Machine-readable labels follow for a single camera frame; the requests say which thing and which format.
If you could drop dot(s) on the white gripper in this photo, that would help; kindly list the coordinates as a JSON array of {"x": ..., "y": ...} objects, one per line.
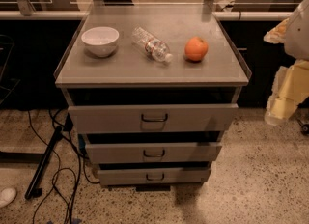
[{"x": 298, "y": 40}]

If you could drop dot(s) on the grey drawer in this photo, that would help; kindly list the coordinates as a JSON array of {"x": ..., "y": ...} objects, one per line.
[
  {"x": 152, "y": 147},
  {"x": 150, "y": 110},
  {"x": 153, "y": 173}
]

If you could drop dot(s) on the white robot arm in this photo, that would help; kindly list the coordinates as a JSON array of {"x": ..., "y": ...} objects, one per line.
[{"x": 297, "y": 33}]

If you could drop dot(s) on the grey drawer cabinet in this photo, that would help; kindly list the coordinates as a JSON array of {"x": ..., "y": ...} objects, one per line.
[{"x": 130, "y": 68}]

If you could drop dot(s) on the black caster wheel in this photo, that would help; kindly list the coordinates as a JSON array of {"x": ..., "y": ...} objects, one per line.
[{"x": 303, "y": 127}]

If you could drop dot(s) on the orange fruit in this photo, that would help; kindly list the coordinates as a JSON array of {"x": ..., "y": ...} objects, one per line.
[{"x": 196, "y": 49}]

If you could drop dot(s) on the clear plastic water bottle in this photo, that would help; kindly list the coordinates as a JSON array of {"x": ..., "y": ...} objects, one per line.
[{"x": 154, "y": 47}]

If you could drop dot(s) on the white ceramic bowl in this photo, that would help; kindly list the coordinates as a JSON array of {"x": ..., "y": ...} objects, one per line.
[{"x": 101, "y": 41}]

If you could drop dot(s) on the black metal bar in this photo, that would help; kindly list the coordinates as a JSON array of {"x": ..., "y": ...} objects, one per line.
[{"x": 33, "y": 190}]

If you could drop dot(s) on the white shoe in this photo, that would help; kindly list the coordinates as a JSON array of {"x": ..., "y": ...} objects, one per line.
[{"x": 7, "y": 195}]

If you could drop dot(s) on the white horizontal rail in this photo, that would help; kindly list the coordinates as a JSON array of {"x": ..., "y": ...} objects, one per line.
[{"x": 74, "y": 15}]

